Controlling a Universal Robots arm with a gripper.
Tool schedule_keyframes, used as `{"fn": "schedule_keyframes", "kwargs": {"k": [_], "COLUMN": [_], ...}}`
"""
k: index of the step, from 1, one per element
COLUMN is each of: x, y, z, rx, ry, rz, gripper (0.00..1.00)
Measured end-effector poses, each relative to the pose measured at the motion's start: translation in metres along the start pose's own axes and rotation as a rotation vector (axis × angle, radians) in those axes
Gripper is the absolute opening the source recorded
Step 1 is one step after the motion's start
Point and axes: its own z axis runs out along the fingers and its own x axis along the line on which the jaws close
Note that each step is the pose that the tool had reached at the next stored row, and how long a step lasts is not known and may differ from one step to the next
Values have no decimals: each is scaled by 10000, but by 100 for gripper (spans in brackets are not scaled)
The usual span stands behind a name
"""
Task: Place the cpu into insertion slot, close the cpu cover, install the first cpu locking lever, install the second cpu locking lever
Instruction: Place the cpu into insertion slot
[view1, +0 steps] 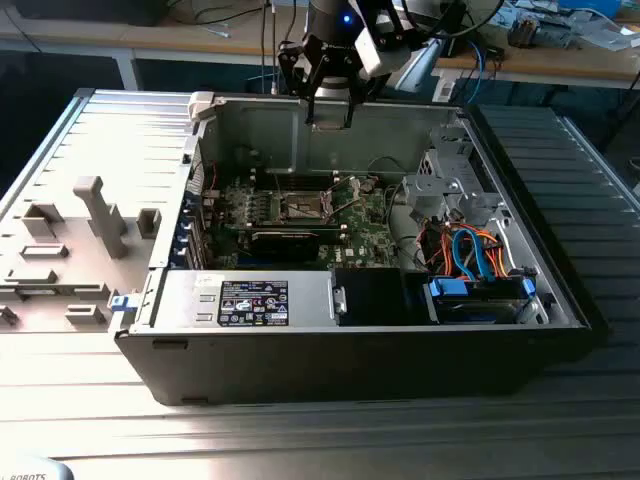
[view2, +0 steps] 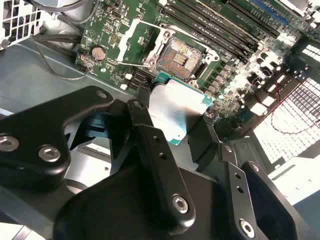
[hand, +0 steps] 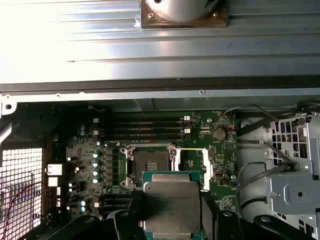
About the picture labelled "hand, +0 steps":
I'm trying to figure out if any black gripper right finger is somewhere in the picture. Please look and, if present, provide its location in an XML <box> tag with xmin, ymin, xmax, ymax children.
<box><xmin>201</xmin><ymin>192</ymin><xmax>312</xmax><ymax>240</ymax></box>

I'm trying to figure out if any CPU socket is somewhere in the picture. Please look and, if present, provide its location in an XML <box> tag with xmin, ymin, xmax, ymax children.
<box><xmin>119</xmin><ymin>142</ymin><xmax>181</xmax><ymax>194</ymax></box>

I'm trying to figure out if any silver coin battery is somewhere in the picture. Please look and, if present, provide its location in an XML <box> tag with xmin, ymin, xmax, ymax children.
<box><xmin>212</xmin><ymin>127</ymin><xmax>228</xmax><ymax>142</ymax></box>

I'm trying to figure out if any brown square base plate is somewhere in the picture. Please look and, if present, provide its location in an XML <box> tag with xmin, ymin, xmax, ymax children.
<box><xmin>139</xmin><ymin>0</ymin><xmax>229</xmax><ymax>30</ymax></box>

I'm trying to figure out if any black PC case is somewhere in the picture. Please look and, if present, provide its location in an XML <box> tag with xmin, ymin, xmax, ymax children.
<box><xmin>0</xmin><ymin>81</ymin><xmax>320</xmax><ymax>240</ymax></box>

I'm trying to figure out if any green motherboard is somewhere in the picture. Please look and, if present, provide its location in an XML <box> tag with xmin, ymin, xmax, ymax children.
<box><xmin>65</xmin><ymin>109</ymin><xmax>238</xmax><ymax>221</ymax></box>

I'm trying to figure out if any silver green CPU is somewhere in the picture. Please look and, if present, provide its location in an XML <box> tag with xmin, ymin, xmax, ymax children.
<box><xmin>141</xmin><ymin>170</ymin><xmax>202</xmax><ymax>240</ymax></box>

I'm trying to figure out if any silver metal disk bay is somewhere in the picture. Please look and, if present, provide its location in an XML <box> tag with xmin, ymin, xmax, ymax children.
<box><xmin>266</xmin><ymin>112</ymin><xmax>320</xmax><ymax>240</ymax></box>

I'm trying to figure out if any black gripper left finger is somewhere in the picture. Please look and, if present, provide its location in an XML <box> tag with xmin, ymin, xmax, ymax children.
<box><xmin>24</xmin><ymin>191</ymin><xmax>144</xmax><ymax>240</ymax></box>

